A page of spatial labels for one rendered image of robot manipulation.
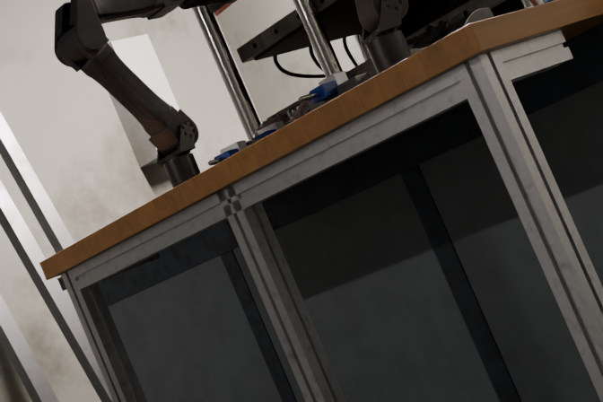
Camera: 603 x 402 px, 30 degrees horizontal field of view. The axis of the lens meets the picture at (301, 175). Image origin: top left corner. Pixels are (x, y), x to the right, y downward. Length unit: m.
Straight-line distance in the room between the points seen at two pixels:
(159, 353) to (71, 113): 2.43
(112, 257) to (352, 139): 0.69
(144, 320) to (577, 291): 1.73
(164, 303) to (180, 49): 3.01
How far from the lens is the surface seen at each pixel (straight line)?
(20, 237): 4.39
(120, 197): 5.28
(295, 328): 1.88
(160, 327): 3.00
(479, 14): 2.48
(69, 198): 5.15
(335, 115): 1.66
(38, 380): 4.29
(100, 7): 2.26
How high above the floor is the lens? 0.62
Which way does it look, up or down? 3 degrees up
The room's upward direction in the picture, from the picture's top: 23 degrees counter-clockwise
